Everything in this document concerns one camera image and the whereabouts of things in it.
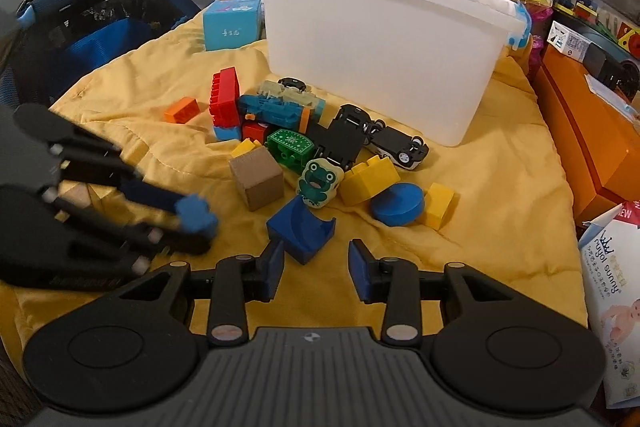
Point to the small red building brick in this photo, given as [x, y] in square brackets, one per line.
[255, 132]

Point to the blue toy vehicle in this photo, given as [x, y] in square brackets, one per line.
[275, 109]

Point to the green frog figure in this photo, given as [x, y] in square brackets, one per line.
[317, 184]

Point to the pink shiny bag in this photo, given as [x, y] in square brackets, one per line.
[537, 32]

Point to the yellow blanket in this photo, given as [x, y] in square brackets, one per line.
[150, 82]

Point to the small yellow building brick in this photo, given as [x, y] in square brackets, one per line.
[440, 207]

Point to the large yellow castle brick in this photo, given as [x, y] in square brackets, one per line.
[367, 182]

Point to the blue arch block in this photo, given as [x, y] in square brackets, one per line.
[295, 227]

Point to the orange building brick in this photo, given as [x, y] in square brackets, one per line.
[183, 110]

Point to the white toy car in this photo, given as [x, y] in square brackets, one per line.
[400, 147]

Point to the blue mesh chair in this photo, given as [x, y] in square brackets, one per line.
[100, 37]

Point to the tiny yellow building brick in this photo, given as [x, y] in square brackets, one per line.
[243, 150]

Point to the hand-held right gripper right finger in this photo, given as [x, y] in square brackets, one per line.
[361, 274]

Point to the light blue building brick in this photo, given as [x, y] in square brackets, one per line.
[226, 133]

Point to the small white box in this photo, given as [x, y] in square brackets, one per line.
[570, 42]

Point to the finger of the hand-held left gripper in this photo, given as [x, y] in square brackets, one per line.
[155, 197]
[150, 237]

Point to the green building brick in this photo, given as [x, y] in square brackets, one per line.
[289, 148]

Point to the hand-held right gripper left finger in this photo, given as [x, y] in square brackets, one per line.
[274, 269]

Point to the orange box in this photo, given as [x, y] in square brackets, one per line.
[590, 132]

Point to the brown wooden cube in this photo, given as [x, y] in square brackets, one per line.
[256, 179]

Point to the colourful toy box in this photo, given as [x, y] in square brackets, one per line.
[600, 17]

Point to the black device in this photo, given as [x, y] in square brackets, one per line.
[612, 67]

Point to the blue round disc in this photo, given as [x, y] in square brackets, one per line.
[397, 207]

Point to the baby wipes packet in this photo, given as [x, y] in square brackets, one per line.
[612, 297]

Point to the white plastic storage bin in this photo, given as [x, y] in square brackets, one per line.
[375, 47]

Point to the black toy car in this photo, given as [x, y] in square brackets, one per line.
[337, 137]

